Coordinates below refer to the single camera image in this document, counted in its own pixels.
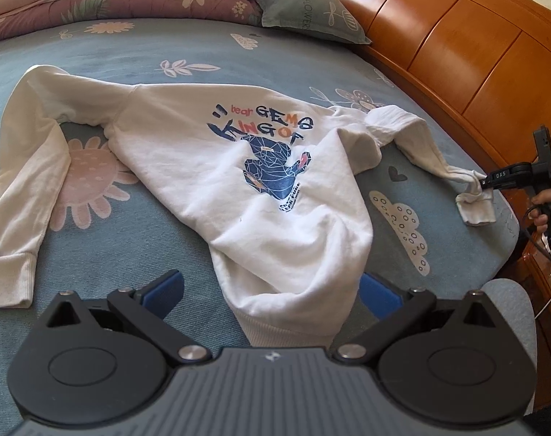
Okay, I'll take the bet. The grey-green pillow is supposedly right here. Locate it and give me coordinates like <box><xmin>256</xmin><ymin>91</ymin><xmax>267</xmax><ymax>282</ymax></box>
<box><xmin>256</xmin><ymin>0</ymin><xmax>371</xmax><ymax>45</ymax></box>

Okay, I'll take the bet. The white printed sweatshirt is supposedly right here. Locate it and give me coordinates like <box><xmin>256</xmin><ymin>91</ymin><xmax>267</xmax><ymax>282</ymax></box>
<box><xmin>0</xmin><ymin>66</ymin><xmax>495</xmax><ymax>347</ymax></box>

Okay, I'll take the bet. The blue floral bed sheet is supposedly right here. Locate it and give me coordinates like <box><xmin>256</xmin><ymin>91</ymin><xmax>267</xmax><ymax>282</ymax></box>
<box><xmin>0</xmin><ymin>19</ymin><xmax>519</xmax><ymax>435</ymax></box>

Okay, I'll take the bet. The person's right hand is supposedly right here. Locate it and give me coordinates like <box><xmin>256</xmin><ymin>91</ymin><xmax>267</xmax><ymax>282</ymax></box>
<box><xmin>527</xmin><ymin>188</ymin><xmax>551</xmax><ymax>233</ymax></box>

